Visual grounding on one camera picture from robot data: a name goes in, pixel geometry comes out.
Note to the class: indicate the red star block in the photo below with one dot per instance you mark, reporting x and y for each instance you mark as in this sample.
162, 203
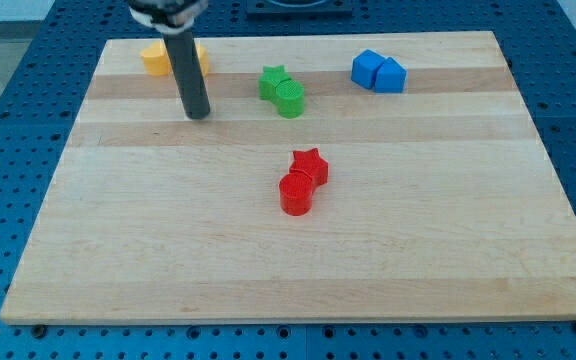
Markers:
311, 164

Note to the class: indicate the yellow heart block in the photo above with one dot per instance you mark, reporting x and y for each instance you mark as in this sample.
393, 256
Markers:
155, 59

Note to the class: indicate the green circle block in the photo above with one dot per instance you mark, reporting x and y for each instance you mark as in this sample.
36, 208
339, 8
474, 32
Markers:
289, 99

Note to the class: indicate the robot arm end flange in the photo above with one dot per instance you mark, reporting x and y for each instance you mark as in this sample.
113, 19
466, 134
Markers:
169, 17

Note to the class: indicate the green star block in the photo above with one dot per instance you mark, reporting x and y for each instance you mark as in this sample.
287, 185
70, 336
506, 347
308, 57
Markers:
270, 79

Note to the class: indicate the wooden board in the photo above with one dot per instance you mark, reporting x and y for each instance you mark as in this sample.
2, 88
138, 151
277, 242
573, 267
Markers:
441, 204

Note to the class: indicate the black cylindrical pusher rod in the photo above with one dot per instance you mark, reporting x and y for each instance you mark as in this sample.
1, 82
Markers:
184, 59

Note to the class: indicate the yellow block behind rod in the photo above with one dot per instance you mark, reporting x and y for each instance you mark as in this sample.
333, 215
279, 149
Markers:
203, 58

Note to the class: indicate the blue cube block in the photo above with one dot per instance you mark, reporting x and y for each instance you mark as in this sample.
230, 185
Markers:
365, 67

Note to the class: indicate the red circle block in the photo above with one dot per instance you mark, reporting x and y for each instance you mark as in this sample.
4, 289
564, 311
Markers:
296, 191

